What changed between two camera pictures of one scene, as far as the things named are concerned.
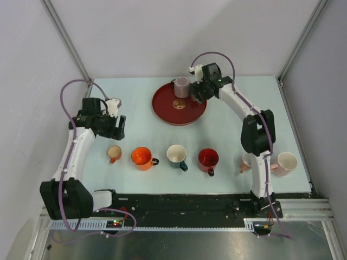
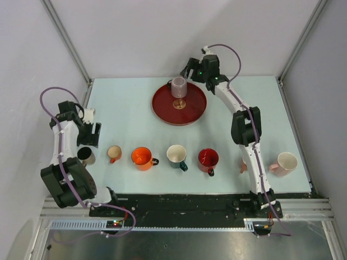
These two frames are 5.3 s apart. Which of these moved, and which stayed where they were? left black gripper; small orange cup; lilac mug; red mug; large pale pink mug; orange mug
Moved: left black gripper; lilac mug
Stayed: orange mug; small orange cup; red mug; large pale pink mug
